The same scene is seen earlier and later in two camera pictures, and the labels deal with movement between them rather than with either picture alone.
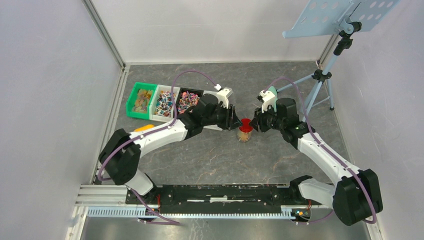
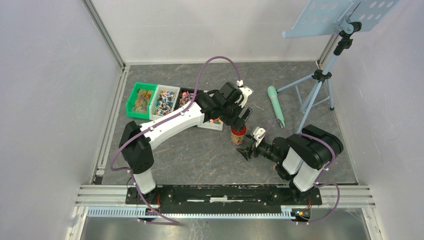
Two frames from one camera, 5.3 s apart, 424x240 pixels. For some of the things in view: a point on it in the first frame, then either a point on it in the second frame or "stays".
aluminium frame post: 105,33 stays
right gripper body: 266,120 -> 263,149
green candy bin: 138,105 stays
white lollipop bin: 161,107 stays
